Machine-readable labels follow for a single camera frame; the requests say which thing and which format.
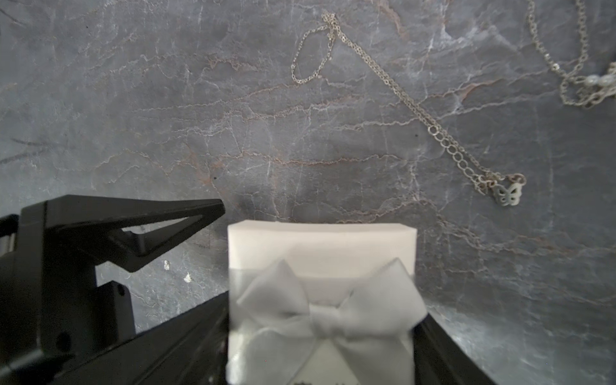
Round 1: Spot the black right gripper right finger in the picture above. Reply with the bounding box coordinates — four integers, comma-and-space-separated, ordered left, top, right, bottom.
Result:
412, 314, 496, 385

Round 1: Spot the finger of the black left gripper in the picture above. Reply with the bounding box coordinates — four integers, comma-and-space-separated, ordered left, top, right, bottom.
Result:
45, 195, 226, 273

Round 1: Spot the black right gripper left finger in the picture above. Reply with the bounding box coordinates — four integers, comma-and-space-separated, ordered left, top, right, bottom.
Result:
53, 292, 229, 385

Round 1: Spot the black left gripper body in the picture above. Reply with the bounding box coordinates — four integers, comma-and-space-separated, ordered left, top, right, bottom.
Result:
1, 201, 136, 384

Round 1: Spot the white bow jewelry box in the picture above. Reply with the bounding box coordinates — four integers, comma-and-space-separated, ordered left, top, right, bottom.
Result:
226, 221, 428, 384

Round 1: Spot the silver chain necklace with pendant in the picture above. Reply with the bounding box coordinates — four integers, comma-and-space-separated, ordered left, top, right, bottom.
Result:
526, 0, 616, 109

